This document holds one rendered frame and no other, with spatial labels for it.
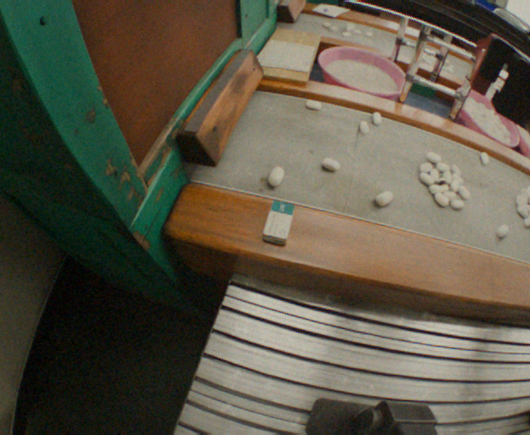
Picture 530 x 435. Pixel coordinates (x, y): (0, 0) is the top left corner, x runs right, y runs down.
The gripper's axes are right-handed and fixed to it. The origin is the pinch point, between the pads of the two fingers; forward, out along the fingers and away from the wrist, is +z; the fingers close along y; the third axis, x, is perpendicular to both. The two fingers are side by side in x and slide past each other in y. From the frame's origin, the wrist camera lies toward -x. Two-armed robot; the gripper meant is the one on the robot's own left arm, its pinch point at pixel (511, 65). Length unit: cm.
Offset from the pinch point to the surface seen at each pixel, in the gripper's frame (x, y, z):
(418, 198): 33.2, -0.3, 3.8
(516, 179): 33, -36, 23
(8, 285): 71, 121, -49
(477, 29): 0.2, 0.3, 13.3
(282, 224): 28.9, 23.1, -11.9
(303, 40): 29, 33, 52
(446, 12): -0.2, 6.0, 13.4
